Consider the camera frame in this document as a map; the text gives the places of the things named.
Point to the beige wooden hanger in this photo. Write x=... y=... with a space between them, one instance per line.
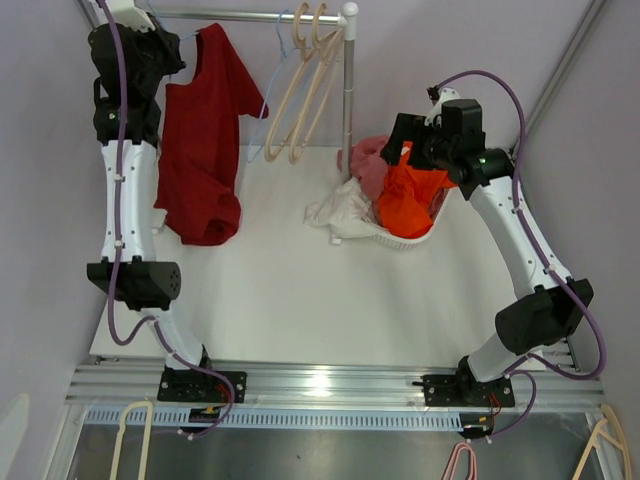
x=328 y=75
x=290 y=95

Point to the slotted cable duct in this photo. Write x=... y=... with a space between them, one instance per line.
x=263 y=418

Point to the white t shirt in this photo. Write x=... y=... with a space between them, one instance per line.
x=347 y=212

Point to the aluminium rail frame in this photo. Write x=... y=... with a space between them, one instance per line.
x=121 y=379

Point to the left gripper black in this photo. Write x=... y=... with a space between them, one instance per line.
x=168 y=42

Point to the orange t shirt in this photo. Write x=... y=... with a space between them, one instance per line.
x=410 y=195

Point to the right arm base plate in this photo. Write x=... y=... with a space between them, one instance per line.
x=456 y=390

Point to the pink t shirt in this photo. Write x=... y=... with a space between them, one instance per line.
x=369 y=167

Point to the dark red t shirt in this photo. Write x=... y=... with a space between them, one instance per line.
x=200 y=143

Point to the blue hanger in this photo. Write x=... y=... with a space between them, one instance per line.
x=185 y=42
x=253 y=146

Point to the beige hanger bottom right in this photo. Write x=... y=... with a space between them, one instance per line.
x=607 y=445

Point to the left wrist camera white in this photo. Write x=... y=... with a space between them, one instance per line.
x=126 y=13

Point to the white plastic basket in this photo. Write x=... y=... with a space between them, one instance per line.
x=415 y=235

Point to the metal clothes rack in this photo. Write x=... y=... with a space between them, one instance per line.
x=347 y=100

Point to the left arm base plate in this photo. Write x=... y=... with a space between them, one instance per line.
x=189 y=386

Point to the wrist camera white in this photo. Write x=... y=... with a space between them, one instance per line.
x=439 y=96
x=126 y=13

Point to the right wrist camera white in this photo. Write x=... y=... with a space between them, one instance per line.
x=439 y=96

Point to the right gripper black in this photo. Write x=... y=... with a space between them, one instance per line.
x=406 y=128

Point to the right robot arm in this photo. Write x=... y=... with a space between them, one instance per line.
x=548 y=300

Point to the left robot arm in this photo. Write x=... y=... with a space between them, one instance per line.
x=142 y=291

